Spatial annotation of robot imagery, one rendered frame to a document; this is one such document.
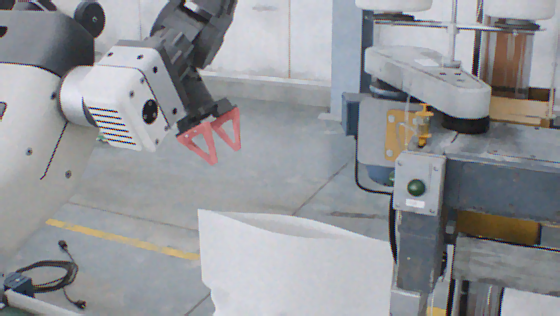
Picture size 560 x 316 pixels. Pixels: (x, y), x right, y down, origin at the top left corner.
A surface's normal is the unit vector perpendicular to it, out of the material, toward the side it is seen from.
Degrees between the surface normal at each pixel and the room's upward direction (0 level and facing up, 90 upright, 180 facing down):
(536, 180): 90
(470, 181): 90
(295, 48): 90
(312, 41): 90
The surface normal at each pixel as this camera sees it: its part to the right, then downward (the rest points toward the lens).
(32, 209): 0.57, 0.63
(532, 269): -0.43, 0.30
